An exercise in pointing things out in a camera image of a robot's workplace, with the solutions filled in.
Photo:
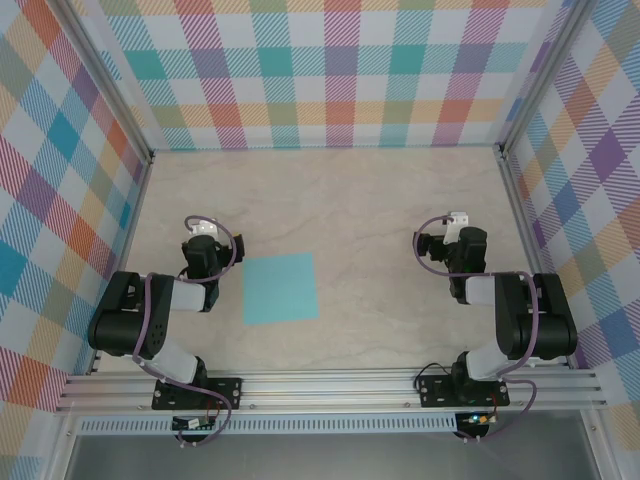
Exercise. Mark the light blue paper sheet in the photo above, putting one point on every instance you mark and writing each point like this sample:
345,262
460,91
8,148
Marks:
280,290

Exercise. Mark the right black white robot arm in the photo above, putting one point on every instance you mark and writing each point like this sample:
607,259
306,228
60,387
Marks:
545,325

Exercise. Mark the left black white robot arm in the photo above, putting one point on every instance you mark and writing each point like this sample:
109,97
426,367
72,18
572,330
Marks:
115,325

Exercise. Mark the aluminium mounting beam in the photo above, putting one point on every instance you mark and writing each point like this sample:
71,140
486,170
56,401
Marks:
325,390

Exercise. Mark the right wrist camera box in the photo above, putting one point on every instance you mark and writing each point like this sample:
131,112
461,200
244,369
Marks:
457,218

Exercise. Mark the aluminium side rail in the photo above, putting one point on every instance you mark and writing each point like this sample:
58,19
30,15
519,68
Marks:
125,252
531,250

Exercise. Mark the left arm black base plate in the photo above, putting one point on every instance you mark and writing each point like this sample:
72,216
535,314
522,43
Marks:
225,386

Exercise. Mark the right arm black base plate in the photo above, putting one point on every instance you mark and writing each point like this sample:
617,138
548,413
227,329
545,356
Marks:
432,392

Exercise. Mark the aluminium corner post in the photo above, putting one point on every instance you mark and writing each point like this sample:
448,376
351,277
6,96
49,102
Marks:
102,75
540,75

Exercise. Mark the aluminium frame leg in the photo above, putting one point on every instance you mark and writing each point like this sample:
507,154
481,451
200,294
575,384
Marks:
597,445
62,445

